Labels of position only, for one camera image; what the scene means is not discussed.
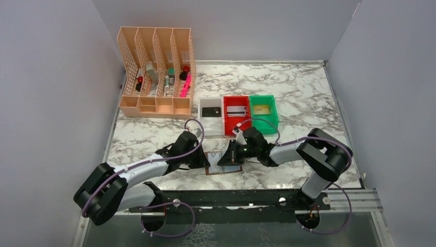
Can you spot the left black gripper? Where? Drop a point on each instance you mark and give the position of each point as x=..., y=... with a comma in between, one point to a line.
x=197, y=156

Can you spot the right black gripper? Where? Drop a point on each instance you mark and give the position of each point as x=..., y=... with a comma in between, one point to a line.
x=233, y=154

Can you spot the silver VIP card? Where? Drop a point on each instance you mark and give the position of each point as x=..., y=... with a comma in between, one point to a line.
x=213, y=158

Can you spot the brown leather card holder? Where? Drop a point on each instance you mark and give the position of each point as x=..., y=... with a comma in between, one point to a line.
x=222, y=169

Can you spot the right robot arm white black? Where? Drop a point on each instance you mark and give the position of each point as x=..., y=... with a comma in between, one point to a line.
x=327, y=157

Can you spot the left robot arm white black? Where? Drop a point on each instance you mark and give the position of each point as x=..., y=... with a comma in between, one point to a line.
x=109, y=189

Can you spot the black credit card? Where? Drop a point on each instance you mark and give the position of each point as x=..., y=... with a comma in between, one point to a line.
x=211, y=112

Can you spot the gold credit card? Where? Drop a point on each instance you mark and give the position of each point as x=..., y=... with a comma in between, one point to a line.
x=261, y=109

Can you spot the white striped credit card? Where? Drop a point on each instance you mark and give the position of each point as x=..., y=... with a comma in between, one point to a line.
x=236, y=111

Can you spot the red plastic bin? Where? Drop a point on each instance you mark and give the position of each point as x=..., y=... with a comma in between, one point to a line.
x=231, y=122

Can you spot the green plastic bin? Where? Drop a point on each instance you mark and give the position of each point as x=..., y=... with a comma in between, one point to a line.
x=270, y=122

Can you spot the white plastic bin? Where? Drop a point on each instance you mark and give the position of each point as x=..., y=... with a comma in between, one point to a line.
x=213, y=126

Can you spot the pink highlighter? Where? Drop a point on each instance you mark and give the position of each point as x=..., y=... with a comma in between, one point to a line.
x=186, y=86

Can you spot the grey stapler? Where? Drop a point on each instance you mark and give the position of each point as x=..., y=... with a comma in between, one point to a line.
x=152, y=72

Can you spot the peach plastic desk organizer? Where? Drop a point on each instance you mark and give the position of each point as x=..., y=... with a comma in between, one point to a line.
x=160, y=72

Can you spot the red black marker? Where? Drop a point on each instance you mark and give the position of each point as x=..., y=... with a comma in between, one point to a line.
x=139, y=84

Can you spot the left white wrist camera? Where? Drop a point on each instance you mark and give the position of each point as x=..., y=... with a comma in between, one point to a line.
x=198, y=132

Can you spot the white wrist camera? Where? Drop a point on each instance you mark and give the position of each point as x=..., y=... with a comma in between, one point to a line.
x=238, y=131
x=198, y=132

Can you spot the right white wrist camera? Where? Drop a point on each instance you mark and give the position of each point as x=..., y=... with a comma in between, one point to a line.
x=238, y=131

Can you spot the black mounting rail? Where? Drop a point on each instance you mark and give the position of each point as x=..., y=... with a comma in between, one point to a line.
x=231, y=206

